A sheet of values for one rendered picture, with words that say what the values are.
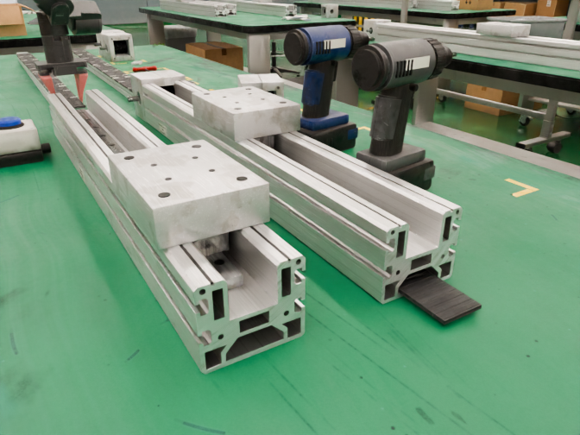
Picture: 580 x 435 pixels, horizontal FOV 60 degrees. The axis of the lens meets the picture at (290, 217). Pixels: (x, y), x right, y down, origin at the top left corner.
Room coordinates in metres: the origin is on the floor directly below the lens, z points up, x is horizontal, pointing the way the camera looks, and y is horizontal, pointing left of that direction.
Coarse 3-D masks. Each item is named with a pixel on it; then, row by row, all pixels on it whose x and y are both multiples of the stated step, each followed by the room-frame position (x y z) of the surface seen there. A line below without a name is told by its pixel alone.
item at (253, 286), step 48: (48, 96) 0.99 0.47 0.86; (96, 96) 0.98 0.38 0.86; (96, 144) 0.67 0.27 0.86; (144, 144) 0.68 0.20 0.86; (96, 192) 0.65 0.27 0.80; (144, 240) 0.44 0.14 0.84; (240, 240) 0.41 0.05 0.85; (192, 288) 0.32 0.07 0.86; (240, 288) 0.38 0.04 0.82; (288, 288) 0.36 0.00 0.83; (192, 336) 0.33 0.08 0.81; (240, 336) 0.33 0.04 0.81; (288, 336) 0.36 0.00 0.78
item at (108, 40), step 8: (120, 32) 2.09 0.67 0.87; (104, 40) 2.01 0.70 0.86; (112, 40) 1.98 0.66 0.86; (120, 40) 1.99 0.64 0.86; (128, 40) 2.01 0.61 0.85; (104, 48) 1.99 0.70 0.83; (112, 48) 1.97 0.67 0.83; (120, 48) 2.01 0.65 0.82; (128, 48) 2.02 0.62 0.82; (104, 56) 2.04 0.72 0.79; (112, 56) 1.97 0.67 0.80; (120, 56) 1.99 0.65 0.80; (128, 56) 2.00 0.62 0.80
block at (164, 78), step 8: (136, 72) 1.18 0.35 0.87; (144, 72) 1.18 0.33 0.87; (152, 72) 1.18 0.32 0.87; (160, 72) 1.18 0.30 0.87; (168, 72) 1.18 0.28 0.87; (176, 72) 1.18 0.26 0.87; (136, 80) 1.13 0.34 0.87; (144, 80) 1.10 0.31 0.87; (152, 80) 1.11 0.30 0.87; (160, 80) 1.12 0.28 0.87; (168, 80) 1.13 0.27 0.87; (176, 80) 1.14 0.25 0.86; (136, 88) 1.14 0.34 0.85; (168, 88) 1.15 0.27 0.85; (136, 96) 1.13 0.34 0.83; (136, 104) 1.16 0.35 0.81; (136, 112) 1.17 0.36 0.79; (144, 112) 1.11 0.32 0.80; (144, 120) 1.11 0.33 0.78
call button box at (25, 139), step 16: (0, 128) 0.84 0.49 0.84; (16, 128) 0.85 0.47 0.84; (32, 128) 0.85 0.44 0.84; (0, 144) 0.81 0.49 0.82; (16, 144) 0.83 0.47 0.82; (32, 144) 0.84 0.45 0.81; (48, 144) 0.88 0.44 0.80; (0, 160) 0.81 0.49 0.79; (16, 160) 0.82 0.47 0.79; (32, 160) 0.84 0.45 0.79
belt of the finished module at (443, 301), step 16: (416, 272) 0.46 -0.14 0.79; (400, 288) 0.43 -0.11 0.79; (416, 288) 0.43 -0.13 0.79; (432, 288) 0.43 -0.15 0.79; (448, 288) 0.43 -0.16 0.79; (416, 304) 0.41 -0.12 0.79; (432, 304) 0.40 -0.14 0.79; (448, 304) 0.40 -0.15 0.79; (464, 304) 0.40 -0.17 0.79; (480, 304) 0.40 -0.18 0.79; (448, 320) 0.38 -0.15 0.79
